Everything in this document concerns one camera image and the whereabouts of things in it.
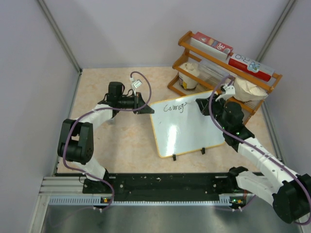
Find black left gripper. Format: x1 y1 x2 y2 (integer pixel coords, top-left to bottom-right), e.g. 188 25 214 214
118 92 154 115

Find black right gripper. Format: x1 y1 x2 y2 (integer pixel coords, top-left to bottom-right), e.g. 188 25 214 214
197 94 229 131

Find yellow framed whiteboard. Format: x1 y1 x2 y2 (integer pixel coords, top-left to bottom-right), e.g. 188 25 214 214
150 91 225 158

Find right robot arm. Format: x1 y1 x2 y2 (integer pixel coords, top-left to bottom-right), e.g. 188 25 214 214
195 96 311 223

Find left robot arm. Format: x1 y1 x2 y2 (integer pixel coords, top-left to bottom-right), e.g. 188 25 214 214
57 80 155 193

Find metal whiteboard stand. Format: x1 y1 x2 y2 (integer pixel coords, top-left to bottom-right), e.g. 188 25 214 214
172 148 206 161

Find white container left shelf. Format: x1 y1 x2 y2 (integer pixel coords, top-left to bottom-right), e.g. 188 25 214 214
178 62 201 90

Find clear plastic box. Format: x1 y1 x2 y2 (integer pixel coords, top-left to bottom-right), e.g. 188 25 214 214
198 60 229 86

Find orange wooden shelf rack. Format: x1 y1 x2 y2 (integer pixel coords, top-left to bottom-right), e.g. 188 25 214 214
168 31 282 123

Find white paper bag right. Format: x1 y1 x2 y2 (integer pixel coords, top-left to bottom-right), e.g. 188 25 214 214
233 77 268 102

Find red foil box upper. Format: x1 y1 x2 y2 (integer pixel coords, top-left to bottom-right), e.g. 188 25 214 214
190 32 233 60

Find red white wrap box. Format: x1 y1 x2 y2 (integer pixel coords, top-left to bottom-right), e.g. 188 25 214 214
228 53 275 82

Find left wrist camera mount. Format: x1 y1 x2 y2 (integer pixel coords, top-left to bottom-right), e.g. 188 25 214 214
130 77 142 95

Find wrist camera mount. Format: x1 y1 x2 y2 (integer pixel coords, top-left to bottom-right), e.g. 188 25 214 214
216 84 236 101
130 77 142 95

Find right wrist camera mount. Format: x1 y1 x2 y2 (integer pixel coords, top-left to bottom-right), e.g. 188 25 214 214
216 84 236 101

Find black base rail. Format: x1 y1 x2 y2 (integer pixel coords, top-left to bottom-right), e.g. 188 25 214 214
83 173 247 202

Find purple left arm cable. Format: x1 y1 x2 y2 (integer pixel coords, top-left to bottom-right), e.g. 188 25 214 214
62 71 152 209

